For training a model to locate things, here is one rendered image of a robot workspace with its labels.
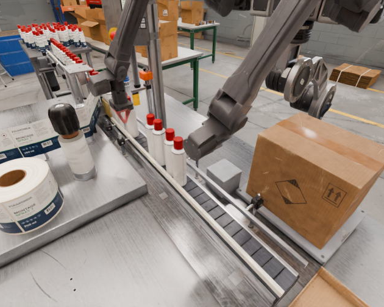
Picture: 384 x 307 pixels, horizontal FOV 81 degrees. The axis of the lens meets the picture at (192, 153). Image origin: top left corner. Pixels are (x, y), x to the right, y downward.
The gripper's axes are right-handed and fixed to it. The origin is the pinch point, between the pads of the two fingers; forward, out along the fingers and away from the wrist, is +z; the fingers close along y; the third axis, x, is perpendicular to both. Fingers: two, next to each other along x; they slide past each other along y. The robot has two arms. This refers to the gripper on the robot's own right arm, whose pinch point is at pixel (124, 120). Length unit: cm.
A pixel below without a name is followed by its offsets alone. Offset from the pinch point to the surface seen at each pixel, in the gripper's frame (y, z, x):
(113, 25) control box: -11.2, -34.3, 7.2
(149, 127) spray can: 15.2, -2.8, 4.1
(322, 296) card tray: 88, 19, 13
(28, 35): -232, -2, -4
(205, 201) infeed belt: 46.7, 14.1, 6.7
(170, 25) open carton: -141, -9, 117
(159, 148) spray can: 21.1, 4.5, 4.1
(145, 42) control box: -4.3, -28.3, 16.8
